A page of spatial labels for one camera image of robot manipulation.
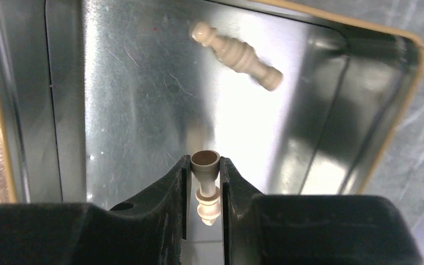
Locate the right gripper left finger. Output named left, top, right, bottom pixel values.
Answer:
left=0, top=155, right=191, bottom=264

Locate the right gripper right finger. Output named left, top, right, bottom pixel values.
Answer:
left=220, top=157, right=423, bottom=264

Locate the light bishop chess piece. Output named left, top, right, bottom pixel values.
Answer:
left=190, top=150, right=221, bottom=226

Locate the light king chess piece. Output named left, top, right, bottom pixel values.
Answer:
left=190, top=22, right=283, bottom=91

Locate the gold metal tin tray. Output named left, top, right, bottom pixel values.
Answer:
left=0, top=0, right=424, bottom=265

